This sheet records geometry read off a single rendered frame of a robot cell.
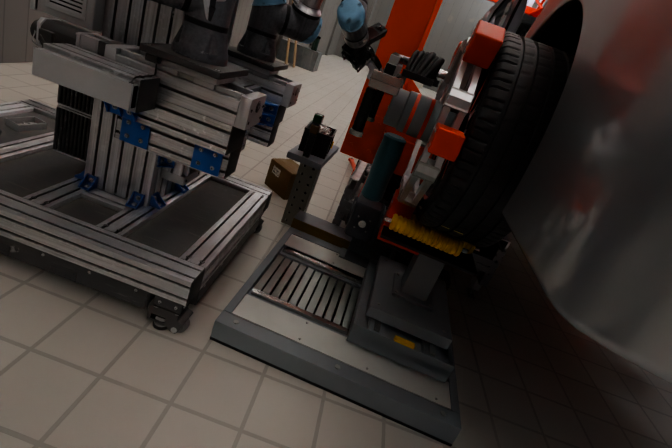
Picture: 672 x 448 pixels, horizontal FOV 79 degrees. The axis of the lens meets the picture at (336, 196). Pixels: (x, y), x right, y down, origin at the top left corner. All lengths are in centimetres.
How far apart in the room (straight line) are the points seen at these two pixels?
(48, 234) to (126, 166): 33
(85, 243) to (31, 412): 44
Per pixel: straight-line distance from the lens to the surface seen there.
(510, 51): 124
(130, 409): 127
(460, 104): 115
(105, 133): 162
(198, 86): 120
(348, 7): 122
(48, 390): 132
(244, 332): 139
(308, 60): 988
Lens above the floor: 101
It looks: 21 degrees down
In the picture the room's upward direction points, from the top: 21 degrees clockwise
